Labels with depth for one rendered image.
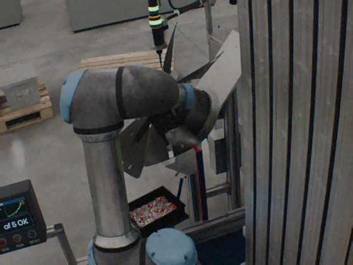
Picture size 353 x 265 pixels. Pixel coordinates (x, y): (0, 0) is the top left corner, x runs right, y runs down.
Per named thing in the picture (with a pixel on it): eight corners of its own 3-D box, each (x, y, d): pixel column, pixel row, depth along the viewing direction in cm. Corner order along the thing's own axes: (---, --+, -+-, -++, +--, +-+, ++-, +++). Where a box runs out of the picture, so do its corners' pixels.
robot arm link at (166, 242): (198, 294, 98) (194, 259, 91) (145, 294, 100) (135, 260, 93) (200, 258, 109) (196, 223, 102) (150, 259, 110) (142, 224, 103)
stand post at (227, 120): (235, 247, 256) (228, 79, 196) (241, 257, 249) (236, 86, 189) (229, 250, 255) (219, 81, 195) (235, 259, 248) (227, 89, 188)
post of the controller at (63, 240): (76, 260, 148) (61, 222, 138) (77, 265, 146) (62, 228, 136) (69, 262, 148) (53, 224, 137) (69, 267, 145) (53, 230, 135)
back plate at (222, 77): (152, 135, 223) (150, 134, 222) (222, 23, 205) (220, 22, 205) (186, 194, 179) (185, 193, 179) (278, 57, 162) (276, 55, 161)
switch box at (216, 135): (241, 166, 225) (240, 132, 213) (216, 175, 222) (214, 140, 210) (234, 158, 232) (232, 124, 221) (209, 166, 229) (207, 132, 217)
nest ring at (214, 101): (174, 128, 205) (167, 125, 203) (203, 81, 198) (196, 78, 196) (193, 157, 183) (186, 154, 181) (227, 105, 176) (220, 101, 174)
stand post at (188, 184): (202, 259, 251) (187, 135, 203) (207, 269, 243) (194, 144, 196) (195, 262, 250) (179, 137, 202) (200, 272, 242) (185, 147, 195)
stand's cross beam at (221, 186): (227, 186, 225) (227, 180, 223) (231, 190, 222) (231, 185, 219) (195, 197, 221) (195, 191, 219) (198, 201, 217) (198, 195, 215)
